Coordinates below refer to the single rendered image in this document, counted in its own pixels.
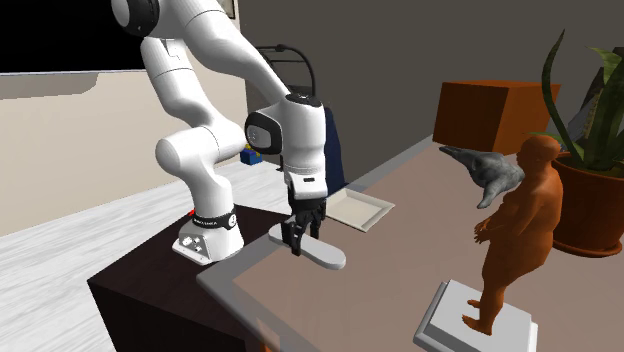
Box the green plant in terracotta pot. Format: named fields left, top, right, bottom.
left=530, top=29, right=624, bottom=259

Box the blue chair with black frame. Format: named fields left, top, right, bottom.
left=253, top=43, right=350, bottom=197

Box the grey dolphin figure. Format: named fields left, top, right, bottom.
left=438, top=144, right=527, bottom=210

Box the orange human figure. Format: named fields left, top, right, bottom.
left=461, top=134, right=565, bottom=337

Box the white square tray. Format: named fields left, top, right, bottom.
left=324, top=188, right=397, bottom=234

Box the blue and yellow toy block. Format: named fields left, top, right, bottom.
left=239, top=144, right=264, bottom=166

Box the grey oblong flat slab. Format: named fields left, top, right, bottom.
left=267, top=222, right=348, bottom=271

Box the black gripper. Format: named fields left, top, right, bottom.
left=282, top=193, right=327, bottom=258

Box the white flat square box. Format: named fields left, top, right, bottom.
left=412, top=279, right=540, bottom=352

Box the black wall screen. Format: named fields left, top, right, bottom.
left=0, top=0, right=148, bottom=75

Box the orange box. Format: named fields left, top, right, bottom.
left=432, top=79, right=562, bottom=157

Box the dark robot stand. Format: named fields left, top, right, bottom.
left=87, top=204, right=294, bottom=352

